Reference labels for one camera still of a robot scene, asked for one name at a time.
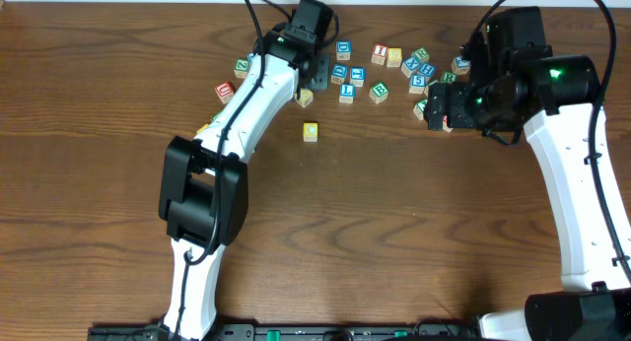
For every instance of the yellow block top right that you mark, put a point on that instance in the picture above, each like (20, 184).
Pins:
(394, 57)

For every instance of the green J block right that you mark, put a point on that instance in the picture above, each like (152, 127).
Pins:
(419, 109)

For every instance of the blue 5 block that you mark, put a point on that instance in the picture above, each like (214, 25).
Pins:
(417, 84)

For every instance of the yellow C block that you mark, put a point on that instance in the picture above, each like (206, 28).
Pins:
(310, 132)

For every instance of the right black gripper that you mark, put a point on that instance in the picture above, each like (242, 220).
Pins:
(436, 105)

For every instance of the red I block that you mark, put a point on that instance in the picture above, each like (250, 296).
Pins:
(379, 54)

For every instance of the yellow G block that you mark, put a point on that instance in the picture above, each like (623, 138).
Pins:
(202, 128)

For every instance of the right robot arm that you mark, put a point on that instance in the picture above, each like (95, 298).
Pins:
(552, 103)

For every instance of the green r block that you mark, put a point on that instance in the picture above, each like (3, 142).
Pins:
(448, 77)
(422, 55)

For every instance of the blue d block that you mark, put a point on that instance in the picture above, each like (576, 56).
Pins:
(338, 74)
(343, 49)

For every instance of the green V block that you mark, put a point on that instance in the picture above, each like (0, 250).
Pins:
(215, 116)

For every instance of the blue L block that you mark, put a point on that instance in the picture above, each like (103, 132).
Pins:
(346, 93)

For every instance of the blue 2 block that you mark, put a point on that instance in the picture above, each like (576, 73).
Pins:
(460, 66)

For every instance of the blue D block lower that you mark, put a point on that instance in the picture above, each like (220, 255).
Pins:
(338, 74)

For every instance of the green B block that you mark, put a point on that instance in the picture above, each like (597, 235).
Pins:
(378, 92)

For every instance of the blue D block upper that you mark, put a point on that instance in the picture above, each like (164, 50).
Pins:
(343, 49)

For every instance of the blue h block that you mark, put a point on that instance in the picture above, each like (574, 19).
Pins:
(357, 76)
(427, 70)

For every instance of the blue H block right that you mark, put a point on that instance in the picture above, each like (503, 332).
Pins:
(427, 70)

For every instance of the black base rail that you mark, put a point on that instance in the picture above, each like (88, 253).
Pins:
(249, 332)

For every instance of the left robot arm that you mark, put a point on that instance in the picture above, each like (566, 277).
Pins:
(204, 189)

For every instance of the green Z block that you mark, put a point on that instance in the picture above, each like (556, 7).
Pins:
(241, 68)

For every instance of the blue X block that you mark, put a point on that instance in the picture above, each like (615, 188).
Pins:
(409, 66)

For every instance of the blue H block left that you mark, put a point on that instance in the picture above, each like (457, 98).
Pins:
(357, 76)

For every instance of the red U block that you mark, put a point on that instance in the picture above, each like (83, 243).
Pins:
(225, 91)

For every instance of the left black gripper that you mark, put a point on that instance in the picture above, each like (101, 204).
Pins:
(320, 72)

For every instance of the red M block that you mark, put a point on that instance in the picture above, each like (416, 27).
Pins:
(446, 127)

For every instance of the yellow S block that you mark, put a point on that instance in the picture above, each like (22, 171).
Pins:
(304, 97)

